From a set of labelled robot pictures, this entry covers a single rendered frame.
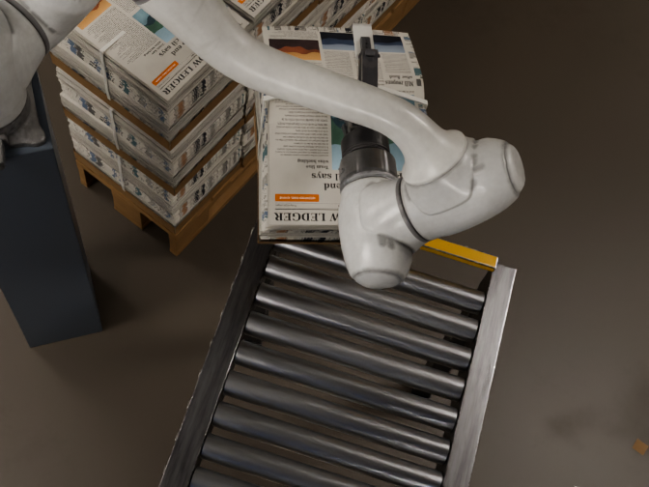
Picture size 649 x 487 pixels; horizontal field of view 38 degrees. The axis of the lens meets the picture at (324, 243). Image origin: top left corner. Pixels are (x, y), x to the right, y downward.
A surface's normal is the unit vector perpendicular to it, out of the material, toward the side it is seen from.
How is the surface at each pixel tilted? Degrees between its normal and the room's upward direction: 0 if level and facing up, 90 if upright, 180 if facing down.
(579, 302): 0
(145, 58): 1
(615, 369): 0
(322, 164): 14
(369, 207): 39
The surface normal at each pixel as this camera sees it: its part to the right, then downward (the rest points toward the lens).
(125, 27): 0.12, -0.41
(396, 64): 0.09, -0.77
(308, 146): 0.14, -0.21
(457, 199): -0.21, 0.54
